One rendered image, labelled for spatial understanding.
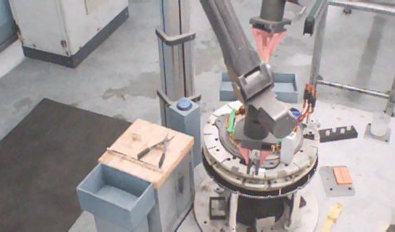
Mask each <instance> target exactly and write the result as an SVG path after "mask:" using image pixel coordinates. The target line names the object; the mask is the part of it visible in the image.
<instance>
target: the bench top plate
mask: <svg viewBox="0 0 395 232"><path fill-rule="evenodd" d="M342 108H344V109H345V110H341V109H342ZM353 114H354V115H353ZM361 114H362V115H363V116H365V117H366V118H361V117H360V115H361ZM373 114H374V113H372V112H368V111H363V110H358V109H352V108H349V107H346V106H338V105H336V104H333V103H329V102H324V101H319V100H316V106H315V108H314V112H313V113H312V114H311V116H312V117H313V119H314V120H319V121H320V123H321V126H320V128H318V130H324V129H329V128H333V127H339V126H352V125H353V126H354V127H355V129H356V130H357V132H358V139H345V140H340V141H335V142H326V143H320V144H319V148H318V157H319V163H318V169H317V171H316V174H315V175H314V178H313V179H312V180H311V181H310V183H308V185H309V186H310V187H311V188H312V189H313V192H314V194H315V196H316V199H317V200H318V224H317V225H316V228H315V231H314V232H321V231H322V226H323V225H324V223H325V220H326V217H327V214H328V212H329V210H330V209H331V206H333V207H334V206H335V203H336V201H337V202H339V203H341V204H343V205H344V207H343V212H342V213H341V215H339V218H338V219H337V222H336V224H334V223H332V226H331V229H330V231H329V232H342V231H344V232H375V231H376V224H377V219H378V220H381V221H383V222H391V221H392V218H393V211H392V208H395V118H391V120H390V123H389V125H388V127H390V128H391V129H392V131H391V135H390V140H389V144H384V143H379V142H374V141H372V140H369V139H364V132H365V129H366V126H367V123H372V115H373ZM346 115H347V116H346ZM337 118H341V119H342V121H338V120H337ZM368 118H369V119H368ZM365 119H366V120H365ZM349 120H350V121H349ZM357 156H359V157H360V159H358V160H357V159H356V157H357ZM360 161H361V162H360ZM358 164H359V165H358ZM342 165H347V168H348V173H349V175H351V180H352V183H353V186H354V188H355V196H337V197H328V196H327V195H326V192H325V188H324V185H323V183H322V177H321V175H320V171H319V167H320V166H342ZM352 165H354V166H352ZM368 175H369V176H368ZM193 176H194V193H195V195H196V191H197V190H198V187H199V185H200V184H201V183H202V181H204V179H205V178H207V177H208V174H207V173H206V171H205V169H204V167H203V165H202V163H200V164H199V165H198V166H196V168H194V169H193ZM334 200H335V201H334ZM369 212H370V213H369ZM356 214H357V216H356ZM360 215H361V216H362V217H361V216H360ZM365 219H366V220H365ZM369 219H370V220H369ZM371 220H372V222H371ZM350 223H351V224H350ZM349 228H351V229H349ZM177 232H202V230H201V229H200V228H199V225H198V224H197V222H196V218H195V215H194V211H193V208H192V209H191V211H189V214H188V215H187V217H186V218H185V220H184V221H183V223H181V226H180V227H179V228H178V229H177Z"/></svg>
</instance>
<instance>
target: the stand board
mask: <svg viewBox="0 0 395 232"><path fill-rule="evenodd" d="M132 133H136V134H137V135H141V140H142V141H141V142H140V141H139V140H136V139H133V138H132ZM167 133H168V139H170V138H172V136H174V135H175V137H174V138H173V139H172V140H171V141H169V142H168V149H169V151H166V153H165V160H164V162H163V166H162V168H163V169H164V172H163V173H161V172H157V171H155V170H153V169H150V168H147V167H144V166H141V165H139V164H137V163H133V162H131V161H129V160H128V159H124V158H121V157H118V156H116V155H113V154H110V153H108V152H107V151H106V152H105V154H103V155H102V157H101V158H100V159H99V160H98V162H99V163H101V162H103V163H106V164H109V165H111V166H115V167H116V168H118V169H122V170H123V171H125V172H129V173H132V174H133V175H137V176H139V177H141V178H144V179H147V180H150V181H153V184H154V188H155V189H159V187H160V186H161V185H162V184H163V182H164V181H165V179H166V178H168V175H170V173H171V172H172V171H173V169H175V167H176V166H177V164H178V163H180V161H181V160H182V158H183V157H184V155H185V154H187V151H189V149H190V148H191V147H192V146H193V144H194V137H192V136H189V135H185V134H183V133H179V132H177V131H174V130H170V129H168V128H165V127H164V126H159V125H156V124H155V123H150V122H148V121H144V120H142V119H140V118H138V119H137V120H136V121H135V122H134V123H132V125H131V126H129V129H128V130H127V131H126V132H125V133H123V135H121V136H120V138H119V139H117V141H116V142H115V143H114V145H112V146H111V147H110V149H112V150H114V151H118V152H120V153H123V154H126V155H129V156H130V157H134V158H135V159H138V158H137V154H139V153H140V152H141V151H143V150H144V149H145V148H146V147H151V146H153V145H156V144H157V143H158V142H161V141H163V140H164V138H165V136H166V135H167ZM162 154H163V149H160V147H157V148H156V149H155V148H154V149H153V150H151V151H150V152H149V153H148V154H146V155H145V156H144V157H142V158H141V160H142V161H144V162H146V163H150V164H152V165H154V166H157V167H159V164H158V163H159V161H160V157H161V156H162Z"/></svg>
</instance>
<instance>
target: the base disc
mask: <svg viewBox="0 0 395 232"><path fill-rule="evenodd" d="M215 185H216V183H214V182H213V178H210V177H209V176H208V177H207V178H205V179H204V181H202V183H201V184H200V185H199V187H198V190H197V191H196V195H195V200H194V202H193V211H194V215H195V218H196V222H197V224H198V225H199V228H200V229H201V230H202V232H226V231H225V230H223V228H222V226H223V225H224V223H226V222H229V210H228V208H227V202H228V199H229V196H230V192H229V191H227V190H223V192H222V193H216V192H214V187H215ZM301 196H302V197H303V198H304V199H305V200H306V201H307V203H306V205H304V206H302V207H301V208H298V212H297V214H299V215H300V216H301V220H300V221H299V222H298V223H297V225H296V226H295V228H294V229H293V230H291V231H288V230H287V229H285V228H284V224H285V223H286V221H287V220H288V219H289V208H290V207H289V205H288V204H287V203H286V201H285V200H284V199H283V197H282V198H281V199H282V200H283V202H284V206H285V210H284V213H283V215H282V217H281V218H280V220H278V221H276V223H274V226H275V227H276V232H314V231H315V228H316V225H317V224H318V200H317V199H316V196H315V194H314V192H313V189H312V188H311V187H310V186H309V185H308V184H307V186H306V187H304V188H302V189H301ZM210 197H226V220H210ZM238 225H239V228H240V229H243V232H247V228H249V227H251V226H245V225H244V224H241V223H239V222H238Z"/></svg>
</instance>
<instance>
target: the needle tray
mask: <svg viewBox="0 0 395 232"><path fill-rule="evenodd" d="M274 77H275V80H274V86H275V87H274V88H272V89H271V90H272V91H273V92H274V93H275V94H276V95H277V100H278V101H279V102H285V103H297V100H298V85H297V76H296V73H295V72H275V73H274ZM219 101H220V102H237V101H238V99H236V97H235V92H234V90H233V88H232V81H231V79H230V78H229V75H228V73H227V71H221V72H220V93H219Z"/></svg>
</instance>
